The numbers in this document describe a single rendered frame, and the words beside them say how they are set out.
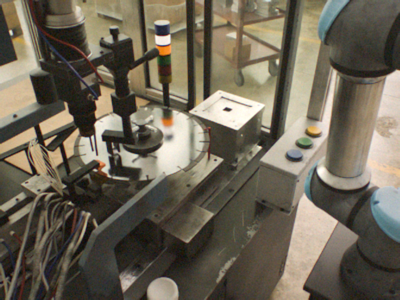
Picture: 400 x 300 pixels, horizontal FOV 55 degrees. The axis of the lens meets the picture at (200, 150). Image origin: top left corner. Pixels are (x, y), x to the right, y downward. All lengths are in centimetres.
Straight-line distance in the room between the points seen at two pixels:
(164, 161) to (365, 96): 48
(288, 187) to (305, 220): 113
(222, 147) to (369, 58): 65
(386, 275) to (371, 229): 12
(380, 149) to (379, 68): 216
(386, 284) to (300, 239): 113
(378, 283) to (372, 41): 54
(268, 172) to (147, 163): 33
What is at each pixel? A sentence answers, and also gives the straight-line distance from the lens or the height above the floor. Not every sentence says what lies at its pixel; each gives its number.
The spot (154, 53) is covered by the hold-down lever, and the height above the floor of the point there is 122.
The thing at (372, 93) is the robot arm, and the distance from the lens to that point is 75.
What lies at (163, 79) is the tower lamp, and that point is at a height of 98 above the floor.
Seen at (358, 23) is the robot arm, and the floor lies 134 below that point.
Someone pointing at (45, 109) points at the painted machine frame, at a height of 104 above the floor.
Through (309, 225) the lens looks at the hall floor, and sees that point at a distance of 215.
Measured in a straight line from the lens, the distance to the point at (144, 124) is 99.
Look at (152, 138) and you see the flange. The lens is 101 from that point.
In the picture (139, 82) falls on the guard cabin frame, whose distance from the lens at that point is 163.
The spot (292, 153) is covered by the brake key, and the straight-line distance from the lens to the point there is 107.
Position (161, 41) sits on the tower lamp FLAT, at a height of 111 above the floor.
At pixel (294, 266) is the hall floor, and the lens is 196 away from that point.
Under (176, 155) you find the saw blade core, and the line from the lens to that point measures 96.
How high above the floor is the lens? 154
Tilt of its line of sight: 37 degrees down
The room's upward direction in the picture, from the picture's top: straight up
